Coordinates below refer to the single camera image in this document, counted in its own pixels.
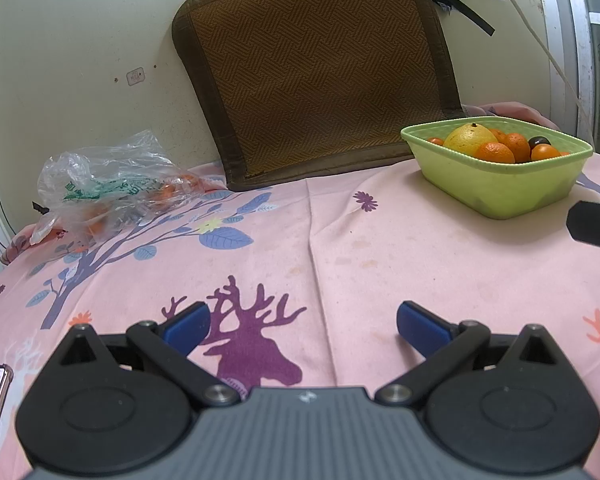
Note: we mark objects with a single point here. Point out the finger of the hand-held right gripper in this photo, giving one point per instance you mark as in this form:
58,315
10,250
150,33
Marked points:
595,225

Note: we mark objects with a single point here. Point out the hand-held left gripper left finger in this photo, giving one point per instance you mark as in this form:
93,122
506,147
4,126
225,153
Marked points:
187,327

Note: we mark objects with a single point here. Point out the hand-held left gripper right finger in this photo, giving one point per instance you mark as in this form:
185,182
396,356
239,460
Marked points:
420,327

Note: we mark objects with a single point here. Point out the green plastic bowl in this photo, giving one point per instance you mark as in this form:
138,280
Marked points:
505,190

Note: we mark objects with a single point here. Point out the pink printed bedsheet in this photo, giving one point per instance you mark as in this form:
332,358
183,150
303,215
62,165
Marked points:
355,260

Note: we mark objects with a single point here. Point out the dark round plum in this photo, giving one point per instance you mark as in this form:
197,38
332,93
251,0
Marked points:
539,141

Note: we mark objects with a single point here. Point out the bagged mandarin orange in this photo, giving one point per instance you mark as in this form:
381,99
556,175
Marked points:
169,191
97,225
192,180

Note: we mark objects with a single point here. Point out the pink crumpled cloth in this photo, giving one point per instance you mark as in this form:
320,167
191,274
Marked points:
510,110

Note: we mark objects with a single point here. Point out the yellow pear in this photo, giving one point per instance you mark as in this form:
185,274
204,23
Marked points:
467,137

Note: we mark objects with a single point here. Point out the clear plastic bag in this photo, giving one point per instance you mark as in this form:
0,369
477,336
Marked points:
120,170

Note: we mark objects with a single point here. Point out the pink floral pillow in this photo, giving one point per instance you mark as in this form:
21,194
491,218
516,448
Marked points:
17,247

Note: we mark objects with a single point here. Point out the brown woven mat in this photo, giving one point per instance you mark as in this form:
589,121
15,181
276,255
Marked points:
320,70

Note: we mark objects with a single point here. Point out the grey window frame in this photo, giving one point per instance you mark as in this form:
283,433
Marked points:
575,35

